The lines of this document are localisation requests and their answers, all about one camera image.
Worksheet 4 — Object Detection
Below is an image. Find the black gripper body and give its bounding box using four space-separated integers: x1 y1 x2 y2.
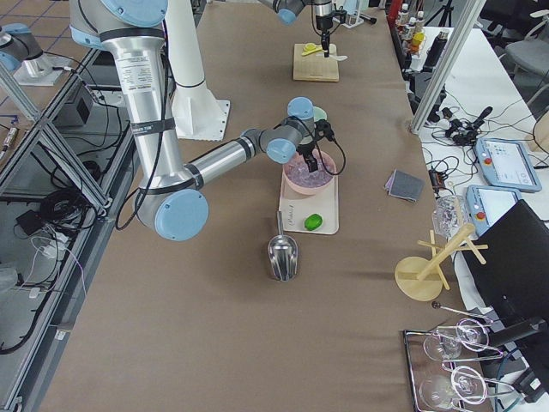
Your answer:
314 14 334 39
298 143 317 161

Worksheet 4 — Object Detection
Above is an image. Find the white ceramic spoon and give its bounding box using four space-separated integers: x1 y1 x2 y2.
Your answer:
329 54 348 62

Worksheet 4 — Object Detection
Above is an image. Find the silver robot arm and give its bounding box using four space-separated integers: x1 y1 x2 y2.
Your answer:
259 0 337 58
69 1 317 241

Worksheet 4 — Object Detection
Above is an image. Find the yellow plastic spoon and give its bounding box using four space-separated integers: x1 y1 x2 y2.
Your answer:
301 43 323 57

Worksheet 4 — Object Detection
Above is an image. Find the pink bowl of ice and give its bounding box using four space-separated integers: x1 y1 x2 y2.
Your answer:
282 149 336 196

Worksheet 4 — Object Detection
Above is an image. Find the mint green bowl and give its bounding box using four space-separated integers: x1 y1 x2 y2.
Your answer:
313 106 328 124

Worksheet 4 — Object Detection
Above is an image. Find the steel ice scoop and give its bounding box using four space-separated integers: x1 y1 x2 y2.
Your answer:
267 210 299 282

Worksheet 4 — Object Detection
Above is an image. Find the clear plastic ice container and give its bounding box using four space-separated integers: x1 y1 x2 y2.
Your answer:
431 195 469 238

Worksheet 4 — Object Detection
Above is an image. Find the bamboo cutting board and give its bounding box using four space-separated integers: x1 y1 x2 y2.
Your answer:
293 43 340 82

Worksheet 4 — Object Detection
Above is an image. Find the beige serving tray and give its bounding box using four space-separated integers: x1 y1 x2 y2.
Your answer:
279 177 340 235

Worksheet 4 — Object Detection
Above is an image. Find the green lime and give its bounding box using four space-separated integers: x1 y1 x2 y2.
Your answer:
304 214 323 231

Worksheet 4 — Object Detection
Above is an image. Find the condiment bottles rack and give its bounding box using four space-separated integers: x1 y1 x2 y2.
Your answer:
395 1 425 57

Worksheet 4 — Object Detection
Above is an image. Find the grey folded cloth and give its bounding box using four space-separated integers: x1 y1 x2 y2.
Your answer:
384 170 425 202

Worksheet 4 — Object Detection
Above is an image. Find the black water bottle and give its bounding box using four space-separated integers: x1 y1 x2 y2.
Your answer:
423 28 450 72

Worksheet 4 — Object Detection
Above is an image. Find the wooden cup tree stand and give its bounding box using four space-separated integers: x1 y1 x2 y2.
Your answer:
395 220 488 301

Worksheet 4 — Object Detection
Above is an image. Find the lower teach pendant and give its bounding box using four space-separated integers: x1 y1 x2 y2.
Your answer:
466 185 522 236

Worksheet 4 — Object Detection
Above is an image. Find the teach pendant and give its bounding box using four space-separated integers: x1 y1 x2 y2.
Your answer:
466 185 522 236
474 137 542 192

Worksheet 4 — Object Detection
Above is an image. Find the upper teach pendant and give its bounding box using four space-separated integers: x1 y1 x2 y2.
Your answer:
474 137 542 192

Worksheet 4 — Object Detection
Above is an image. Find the upper wine glass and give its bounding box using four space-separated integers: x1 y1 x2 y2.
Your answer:
423 318 488 361

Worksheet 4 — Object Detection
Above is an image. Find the wine glass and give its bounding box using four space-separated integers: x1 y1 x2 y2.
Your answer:
423 318 488 361
419 366 487 411

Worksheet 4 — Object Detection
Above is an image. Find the black monitor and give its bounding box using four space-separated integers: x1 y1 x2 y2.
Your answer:
463 200 548 326

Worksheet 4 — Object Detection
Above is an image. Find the lower wine glass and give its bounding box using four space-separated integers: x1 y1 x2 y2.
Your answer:
419 366 487 411

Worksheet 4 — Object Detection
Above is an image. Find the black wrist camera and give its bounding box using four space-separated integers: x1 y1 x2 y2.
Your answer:
333 7 347 24
315 119 335 142

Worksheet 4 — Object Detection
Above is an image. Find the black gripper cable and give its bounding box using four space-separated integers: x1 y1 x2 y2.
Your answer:
317 128 348 176

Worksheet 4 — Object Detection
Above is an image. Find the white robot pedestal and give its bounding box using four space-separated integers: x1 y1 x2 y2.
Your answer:
165 0 230 141

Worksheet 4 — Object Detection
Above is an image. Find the aluminium frame post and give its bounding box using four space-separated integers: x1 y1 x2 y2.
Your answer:
409 0 486 135

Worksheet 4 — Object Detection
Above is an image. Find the wire glass rack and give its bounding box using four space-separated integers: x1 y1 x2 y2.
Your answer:
402 330 514 411

